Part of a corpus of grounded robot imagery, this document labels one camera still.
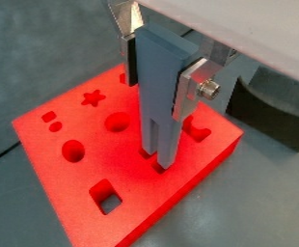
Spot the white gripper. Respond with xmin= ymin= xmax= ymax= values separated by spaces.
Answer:
xmin=136 ymin=0 xmax=299 ymax=122

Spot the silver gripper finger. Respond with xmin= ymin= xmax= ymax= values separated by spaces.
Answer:
xmin=106 ymin=0 xmax=142 ymax=86

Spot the red shape-sorting board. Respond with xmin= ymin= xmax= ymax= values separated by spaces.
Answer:
xmin=13 ymin=67 xmax=243 ymax=247

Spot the black curved holder stand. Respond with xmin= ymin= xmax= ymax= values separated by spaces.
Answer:
xmin=225 ymin=67 xmax=299 ymax=151

